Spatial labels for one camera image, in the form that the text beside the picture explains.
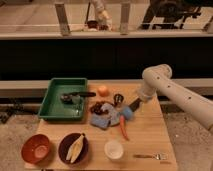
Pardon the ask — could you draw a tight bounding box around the background black machine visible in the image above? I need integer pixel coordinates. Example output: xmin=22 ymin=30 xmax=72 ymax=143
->
xmin=140 ymin=0 xmax=203 ymax=31

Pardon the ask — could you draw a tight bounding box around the white paper cup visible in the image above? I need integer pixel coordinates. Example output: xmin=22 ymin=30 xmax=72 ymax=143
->
xmin=104 ymin=140 xmax=124 ymax=161

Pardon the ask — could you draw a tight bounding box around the metal fork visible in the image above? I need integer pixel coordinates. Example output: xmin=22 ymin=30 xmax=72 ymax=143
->
xmin=133 ymin=154 xmax=167 ymax=160

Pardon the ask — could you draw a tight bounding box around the right grey post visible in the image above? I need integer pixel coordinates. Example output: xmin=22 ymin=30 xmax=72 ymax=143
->
xmin=120 ymin=2 xmax=130 ymax=35

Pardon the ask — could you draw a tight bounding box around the black handled scoop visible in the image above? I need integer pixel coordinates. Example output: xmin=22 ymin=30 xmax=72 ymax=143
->
xmin=60 ymin=92 xmax=96 ymax=104

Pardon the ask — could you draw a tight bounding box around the grey plate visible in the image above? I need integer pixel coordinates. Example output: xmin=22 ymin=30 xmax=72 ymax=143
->
xmin=101 ymin=103 xmax=119 ymax=126

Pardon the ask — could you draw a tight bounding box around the pale corn husk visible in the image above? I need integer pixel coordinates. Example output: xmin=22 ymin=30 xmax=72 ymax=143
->
xmin=66 ymin=134 xmax=84 ymax=163

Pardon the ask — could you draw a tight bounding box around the dark grape bunch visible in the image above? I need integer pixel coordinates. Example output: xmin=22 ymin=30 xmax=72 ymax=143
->
xmin=90 ymin=101 xmax=107 ymax=115

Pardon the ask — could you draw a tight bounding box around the blue cloth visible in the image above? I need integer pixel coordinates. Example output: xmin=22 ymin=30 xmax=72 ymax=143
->
xmin=90 ymin=114 xmax=109 ymax=130

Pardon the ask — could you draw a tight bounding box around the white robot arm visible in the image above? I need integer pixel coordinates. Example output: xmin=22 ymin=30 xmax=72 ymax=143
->
xmin=138 ymin=64 xmax=213 ymax=134

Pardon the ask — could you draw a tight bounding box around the green plastic tray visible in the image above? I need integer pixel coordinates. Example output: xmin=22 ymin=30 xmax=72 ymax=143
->
xmin=38 ymin=78 xmax=87 ymax=121

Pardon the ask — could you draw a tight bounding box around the small metal cup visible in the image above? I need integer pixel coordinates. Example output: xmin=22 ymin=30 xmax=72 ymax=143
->
xmin=113 ymin=94 xmax=124 ymax=106

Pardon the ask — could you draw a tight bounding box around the dark brown bowl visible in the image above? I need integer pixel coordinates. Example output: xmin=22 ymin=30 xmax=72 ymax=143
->
xmin=58 ymin=133 xmax=89 ymax=165

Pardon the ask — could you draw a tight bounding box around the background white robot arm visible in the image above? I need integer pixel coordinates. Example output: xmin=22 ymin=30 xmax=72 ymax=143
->
xmin=86 ymin=0 xmax=112 ymax=31

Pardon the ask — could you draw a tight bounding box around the grey post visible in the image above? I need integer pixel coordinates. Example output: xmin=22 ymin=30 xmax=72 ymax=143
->
xmin=55 ymin=3 xmax=70 ymax=36
xmin=120 ymin=2 xmax=130 ymax=35

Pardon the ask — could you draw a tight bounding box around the orange carrot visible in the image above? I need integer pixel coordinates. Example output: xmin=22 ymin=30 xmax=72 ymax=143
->
xmin=119 ymin=115 xmax=129 ymax=141

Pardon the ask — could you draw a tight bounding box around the left grey post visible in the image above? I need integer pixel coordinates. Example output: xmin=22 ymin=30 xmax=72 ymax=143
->
xmin=55 ymin=3 xmax=70 ymax=36

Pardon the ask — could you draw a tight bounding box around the orange bowl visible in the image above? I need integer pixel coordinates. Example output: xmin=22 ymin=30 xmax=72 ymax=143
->
xmin=21 ymin=134 xmax=50 ymax=164

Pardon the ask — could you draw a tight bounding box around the black and blue eraser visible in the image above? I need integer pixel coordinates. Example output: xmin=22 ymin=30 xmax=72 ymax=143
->
xmin=121 ymin=98 xmax=141 ymax=120

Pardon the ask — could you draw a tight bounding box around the orange fruit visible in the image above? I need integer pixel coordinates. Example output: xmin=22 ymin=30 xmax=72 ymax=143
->
xmin=98 ymin=85 xmax=109 ymax=97

